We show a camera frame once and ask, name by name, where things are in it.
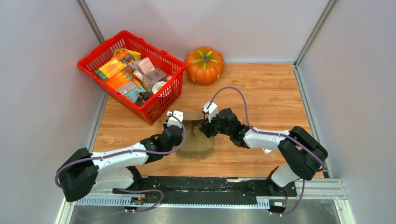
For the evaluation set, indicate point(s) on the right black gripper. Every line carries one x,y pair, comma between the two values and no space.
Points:
207,127

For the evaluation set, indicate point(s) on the brown cardboard box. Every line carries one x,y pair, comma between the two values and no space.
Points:
197,145

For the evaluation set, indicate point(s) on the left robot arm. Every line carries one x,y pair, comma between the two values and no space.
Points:
114,171

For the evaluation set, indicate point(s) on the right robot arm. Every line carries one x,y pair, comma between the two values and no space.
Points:
304,156

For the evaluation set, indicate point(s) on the grey pink box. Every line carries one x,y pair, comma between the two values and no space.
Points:
153,77

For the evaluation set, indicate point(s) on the teal box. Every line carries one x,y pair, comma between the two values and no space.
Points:
133,94

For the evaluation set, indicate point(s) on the orange snack box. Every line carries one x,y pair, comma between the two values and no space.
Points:
114,66

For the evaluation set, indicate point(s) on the red plastic shopping basket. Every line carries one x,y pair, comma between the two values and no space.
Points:
157,104

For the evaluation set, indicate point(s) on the small white packet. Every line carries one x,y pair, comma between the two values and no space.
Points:
266,151

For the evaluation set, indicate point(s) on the orange pumpkin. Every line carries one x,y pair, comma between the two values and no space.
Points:
204,65

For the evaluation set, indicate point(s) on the white tape roll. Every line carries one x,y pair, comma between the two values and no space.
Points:
157,86

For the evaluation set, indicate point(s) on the yellow snack bag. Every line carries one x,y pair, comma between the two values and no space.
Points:
135,55

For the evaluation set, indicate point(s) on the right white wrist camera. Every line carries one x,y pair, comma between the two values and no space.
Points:
211,109

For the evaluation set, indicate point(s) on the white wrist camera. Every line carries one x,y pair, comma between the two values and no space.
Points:
175,119
211,109

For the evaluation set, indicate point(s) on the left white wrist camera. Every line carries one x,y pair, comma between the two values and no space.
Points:
175,119

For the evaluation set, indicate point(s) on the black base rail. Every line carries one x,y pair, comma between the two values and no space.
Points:
169,190

